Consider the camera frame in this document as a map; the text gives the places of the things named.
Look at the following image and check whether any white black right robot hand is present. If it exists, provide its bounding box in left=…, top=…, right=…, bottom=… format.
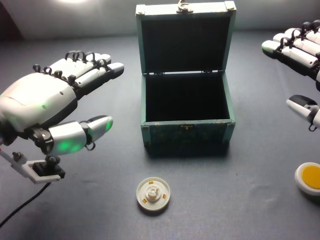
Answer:
left=261, top=20, right=320, bottom=132

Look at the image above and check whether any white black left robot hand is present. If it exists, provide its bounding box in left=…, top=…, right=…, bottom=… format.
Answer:
left=0, top=50, right=125, bottom=157

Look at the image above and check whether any teal lidded trunk box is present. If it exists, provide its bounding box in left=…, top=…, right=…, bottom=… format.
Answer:
left=135, top=0, right=237, bottom=157

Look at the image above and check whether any grey table cloth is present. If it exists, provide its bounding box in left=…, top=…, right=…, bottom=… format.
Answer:
left=0, top=31, right=320, bottom=240

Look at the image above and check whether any white button with yellow top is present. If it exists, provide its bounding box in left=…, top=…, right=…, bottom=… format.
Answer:
left=294, top=161, right=320, bottom=196

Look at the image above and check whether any white round disc base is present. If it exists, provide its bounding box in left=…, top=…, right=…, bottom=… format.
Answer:
left=136, top=176, right=172, bottom=213

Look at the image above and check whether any white black wrist camera mount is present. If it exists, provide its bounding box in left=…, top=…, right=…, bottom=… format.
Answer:
left=0, top=147, right=66, bottom=185

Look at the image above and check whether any black camera cable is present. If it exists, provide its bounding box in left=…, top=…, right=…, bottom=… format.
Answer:
left=0, top=182, right=51, bottom=229

